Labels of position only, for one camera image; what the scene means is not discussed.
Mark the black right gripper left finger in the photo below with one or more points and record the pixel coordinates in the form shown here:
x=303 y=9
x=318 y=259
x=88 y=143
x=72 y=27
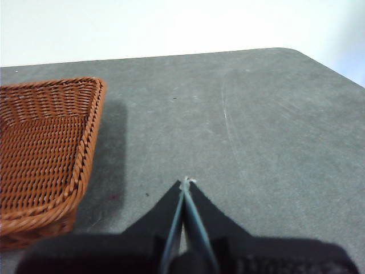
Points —
x=119 y=251

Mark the brown woven wicker basket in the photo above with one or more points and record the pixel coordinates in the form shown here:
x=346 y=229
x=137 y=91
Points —
x=42 y=148

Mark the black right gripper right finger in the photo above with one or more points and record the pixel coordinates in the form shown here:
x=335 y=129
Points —
x=256 y=257

